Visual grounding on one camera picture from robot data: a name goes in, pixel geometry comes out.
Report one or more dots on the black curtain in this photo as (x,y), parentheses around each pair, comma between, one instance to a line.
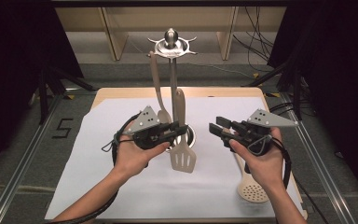
(15,62)
(338,77)

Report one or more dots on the light wooden shelf unit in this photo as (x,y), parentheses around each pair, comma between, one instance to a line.
(199,18)

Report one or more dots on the steel utensil rack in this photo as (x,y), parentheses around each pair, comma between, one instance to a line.
(171,46)

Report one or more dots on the person's right hand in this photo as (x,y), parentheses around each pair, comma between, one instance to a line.
(264,168)

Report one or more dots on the black tripod stand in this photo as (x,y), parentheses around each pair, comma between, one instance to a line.
(296,93)
(43,93)

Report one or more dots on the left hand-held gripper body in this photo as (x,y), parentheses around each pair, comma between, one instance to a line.
(146,130)

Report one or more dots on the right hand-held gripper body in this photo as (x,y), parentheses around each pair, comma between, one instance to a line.
(261,130)

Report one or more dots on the beige perforated skimmer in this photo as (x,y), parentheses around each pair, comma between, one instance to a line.
(253,191)

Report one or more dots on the beige slotted spatula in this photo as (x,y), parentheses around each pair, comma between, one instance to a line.
(182,161)

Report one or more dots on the white paper sheet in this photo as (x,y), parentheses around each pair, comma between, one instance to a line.
(205,193)

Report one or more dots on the person's left hand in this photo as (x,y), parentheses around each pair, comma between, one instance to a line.
(133,155)

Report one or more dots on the metal floor rail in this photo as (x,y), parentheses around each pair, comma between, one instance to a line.
(317,161)
(21,168)

